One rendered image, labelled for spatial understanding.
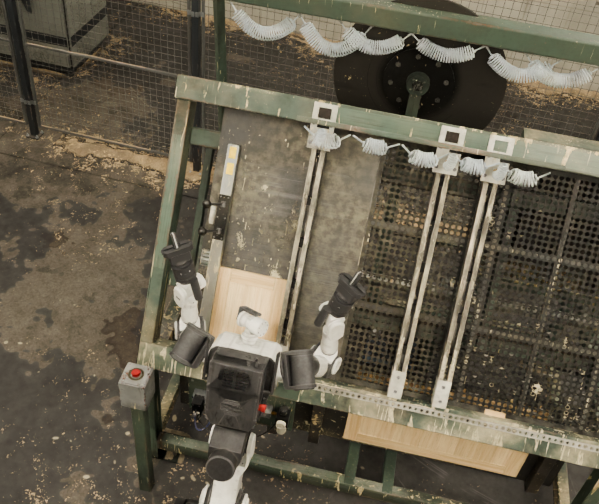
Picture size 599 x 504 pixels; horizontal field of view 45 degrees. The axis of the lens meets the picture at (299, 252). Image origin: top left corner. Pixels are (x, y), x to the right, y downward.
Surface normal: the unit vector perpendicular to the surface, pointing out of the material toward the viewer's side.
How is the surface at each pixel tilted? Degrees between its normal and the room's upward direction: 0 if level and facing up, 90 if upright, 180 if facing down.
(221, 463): 67
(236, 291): 57
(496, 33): 90
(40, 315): 0
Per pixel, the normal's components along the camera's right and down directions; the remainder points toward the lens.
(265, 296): -0.12, 0.15
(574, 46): -0.20, 0.65
